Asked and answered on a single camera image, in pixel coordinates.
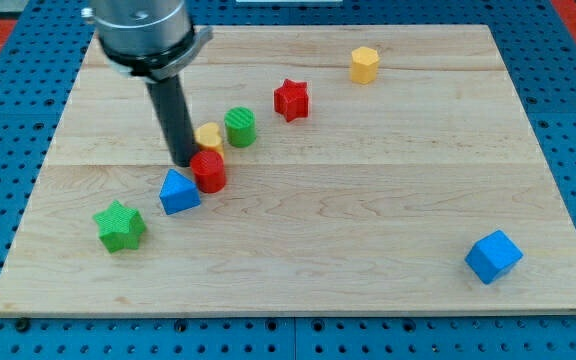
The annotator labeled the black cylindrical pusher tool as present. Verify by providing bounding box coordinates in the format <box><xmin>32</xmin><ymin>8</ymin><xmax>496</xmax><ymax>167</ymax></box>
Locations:
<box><xmin>147</xmin><ymin>75</ymin><xmax>199</xmax><ymax>167</ymax></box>

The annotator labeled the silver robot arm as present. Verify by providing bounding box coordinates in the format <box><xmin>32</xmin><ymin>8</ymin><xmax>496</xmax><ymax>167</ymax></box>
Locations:
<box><xmin>81</xmin><ymin>0</ymin><xmax>213</xmax><ymax>167</ymax></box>

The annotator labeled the red star block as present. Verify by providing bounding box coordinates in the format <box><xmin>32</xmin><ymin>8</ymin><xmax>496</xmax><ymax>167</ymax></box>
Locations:
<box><xmin>273</xmin><ymin>79</ymin><xmax>310</xmax><ymax>122</ymax></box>

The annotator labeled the green star block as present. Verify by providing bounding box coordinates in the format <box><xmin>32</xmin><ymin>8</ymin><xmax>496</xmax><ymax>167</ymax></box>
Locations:
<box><xmin>93</xmin><ymin>200</ymin><xmax>147</xmax><ymax>253</ymax></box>

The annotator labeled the yellow heart block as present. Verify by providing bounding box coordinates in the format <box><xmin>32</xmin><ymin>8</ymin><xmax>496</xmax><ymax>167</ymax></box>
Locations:
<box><xmin>195</xmin><ymin>122</ymin><xmax>225</xmax><ymax>158</ymax></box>

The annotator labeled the green cylinder block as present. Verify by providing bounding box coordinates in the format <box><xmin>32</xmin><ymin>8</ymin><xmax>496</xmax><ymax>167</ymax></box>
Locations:
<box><xmin>224</xmin><ymin>107</ymin><xmax>256</xmax><ymax>148</ymax></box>

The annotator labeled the red cylinder block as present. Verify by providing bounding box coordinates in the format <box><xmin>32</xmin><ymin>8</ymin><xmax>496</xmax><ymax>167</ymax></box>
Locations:
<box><xmin>190</xmin><ymin>151</ymin><xmax>227</xmax><ymax>193</ymax></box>

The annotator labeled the blue triangle block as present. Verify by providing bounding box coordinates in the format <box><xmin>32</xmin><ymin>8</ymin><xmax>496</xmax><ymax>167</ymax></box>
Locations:
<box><xmin>159</xmin><ymin>169</ymin><xmax>201</xmax><ymax>215</ymax></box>

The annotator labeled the yellow hexagon block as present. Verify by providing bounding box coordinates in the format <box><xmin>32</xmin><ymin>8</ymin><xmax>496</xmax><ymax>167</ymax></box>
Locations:
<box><xmin>350</xmin><ymin>47</ymin><xmax>380</xmax><ymax>84</ymax></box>

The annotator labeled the wooden board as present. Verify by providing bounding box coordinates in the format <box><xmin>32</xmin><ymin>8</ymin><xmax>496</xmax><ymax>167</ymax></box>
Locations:
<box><xmin>0</xmin><ymin>25</ymin><xmax>576</xmax><ymax>318</ymax></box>

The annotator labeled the blue cube block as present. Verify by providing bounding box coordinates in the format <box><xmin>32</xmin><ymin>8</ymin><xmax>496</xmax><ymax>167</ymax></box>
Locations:
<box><xmin>465</xmin><ymin>230</ymin><xmax>523</xmax><ymax>285</ymax></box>

